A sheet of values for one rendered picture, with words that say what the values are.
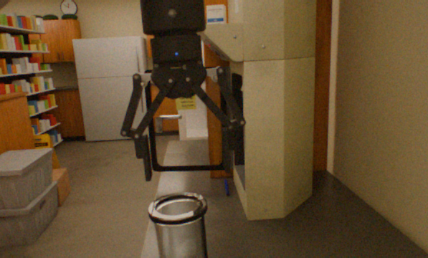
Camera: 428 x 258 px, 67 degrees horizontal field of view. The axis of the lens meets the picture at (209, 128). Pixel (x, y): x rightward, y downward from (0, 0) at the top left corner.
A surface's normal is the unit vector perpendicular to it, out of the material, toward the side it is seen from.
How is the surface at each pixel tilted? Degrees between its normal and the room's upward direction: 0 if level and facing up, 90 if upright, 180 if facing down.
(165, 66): 90
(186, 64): 90
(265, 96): 90
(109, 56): 90
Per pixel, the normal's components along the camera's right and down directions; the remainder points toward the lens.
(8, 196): 0.07, 0.31
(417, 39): -1.00, 0.06
